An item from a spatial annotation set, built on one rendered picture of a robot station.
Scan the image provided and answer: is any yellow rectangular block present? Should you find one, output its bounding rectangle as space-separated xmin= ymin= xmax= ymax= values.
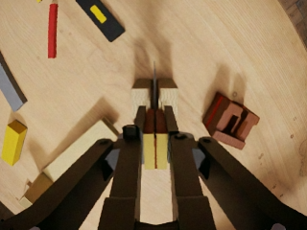
xmin=1 ymin=120 xmax=28 ymax=166

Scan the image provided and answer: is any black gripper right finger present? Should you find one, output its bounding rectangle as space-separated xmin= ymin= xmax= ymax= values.
xmin=164 ymin=105 xmax=307 ymax=230

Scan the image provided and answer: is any grey flat bar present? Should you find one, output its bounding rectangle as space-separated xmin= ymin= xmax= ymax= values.
xmin=0 ymin=52 xmax=27 ymax=112

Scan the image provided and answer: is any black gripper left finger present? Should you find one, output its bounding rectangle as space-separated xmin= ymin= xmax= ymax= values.
xmin=0 ymin=105 xmax=147 ymax=230

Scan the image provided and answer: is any red flat bar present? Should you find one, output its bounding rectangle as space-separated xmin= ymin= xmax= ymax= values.
xmin=48 ymin=4 xmax=59 ymax=58

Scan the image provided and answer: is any black and blue sliding bevel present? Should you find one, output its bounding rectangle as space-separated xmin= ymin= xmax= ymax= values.
xmin=75 ymin=0 xmax=125 ymax=42

